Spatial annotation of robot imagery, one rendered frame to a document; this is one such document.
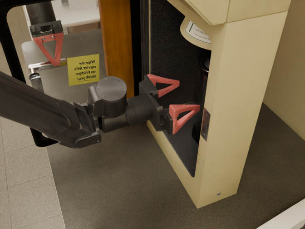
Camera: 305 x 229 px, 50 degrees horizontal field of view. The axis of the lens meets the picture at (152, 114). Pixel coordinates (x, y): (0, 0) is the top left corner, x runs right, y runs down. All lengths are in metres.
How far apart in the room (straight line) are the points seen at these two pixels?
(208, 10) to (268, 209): 0.53
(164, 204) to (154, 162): 0.13
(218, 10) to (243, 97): 0.19
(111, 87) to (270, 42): 0.28
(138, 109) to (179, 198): 0.27
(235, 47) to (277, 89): 0.61
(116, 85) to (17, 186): 1.64
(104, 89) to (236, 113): 0.25
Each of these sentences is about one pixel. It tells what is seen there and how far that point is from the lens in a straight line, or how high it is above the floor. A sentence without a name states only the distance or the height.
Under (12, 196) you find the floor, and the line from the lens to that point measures 2.13.
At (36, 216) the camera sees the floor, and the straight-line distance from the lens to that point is 2.01.
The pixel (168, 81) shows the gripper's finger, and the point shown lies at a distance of 0.75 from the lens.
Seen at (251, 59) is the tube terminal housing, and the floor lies 1.34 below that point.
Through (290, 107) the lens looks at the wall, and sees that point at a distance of 1.10.
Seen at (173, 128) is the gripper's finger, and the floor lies 1.16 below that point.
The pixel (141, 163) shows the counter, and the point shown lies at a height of 0.94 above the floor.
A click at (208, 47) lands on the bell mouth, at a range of 0.61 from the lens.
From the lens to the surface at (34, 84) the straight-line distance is 0.76.
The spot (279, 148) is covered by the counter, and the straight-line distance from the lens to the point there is 0.99.
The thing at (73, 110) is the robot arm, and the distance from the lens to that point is 0.63.
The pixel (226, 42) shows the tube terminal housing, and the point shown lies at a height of 1.38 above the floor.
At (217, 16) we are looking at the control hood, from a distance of 0.48.
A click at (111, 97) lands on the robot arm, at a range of 0.59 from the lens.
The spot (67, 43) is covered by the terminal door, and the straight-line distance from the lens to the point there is 0.75.
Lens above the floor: 1.62
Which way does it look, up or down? 41 degrees down
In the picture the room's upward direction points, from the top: straight up
